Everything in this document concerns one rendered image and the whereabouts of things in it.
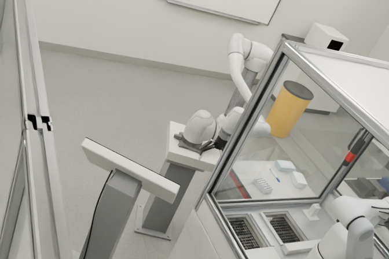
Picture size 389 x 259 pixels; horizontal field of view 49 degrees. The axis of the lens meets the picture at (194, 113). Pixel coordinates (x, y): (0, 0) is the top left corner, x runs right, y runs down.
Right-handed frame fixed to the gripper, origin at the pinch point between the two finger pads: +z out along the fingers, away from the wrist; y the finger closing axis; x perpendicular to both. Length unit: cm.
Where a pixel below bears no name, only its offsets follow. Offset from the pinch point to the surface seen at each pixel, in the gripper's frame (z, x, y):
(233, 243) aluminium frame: -10, 70, -4
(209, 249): 9, 60, 0
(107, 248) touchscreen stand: 41, 50, 45
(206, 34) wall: 46, -340, -39
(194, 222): 11.3, 42.5, 6.7
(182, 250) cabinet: 32, 44, 5
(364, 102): -98, 68, -15
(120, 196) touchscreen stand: 4, 47, 51
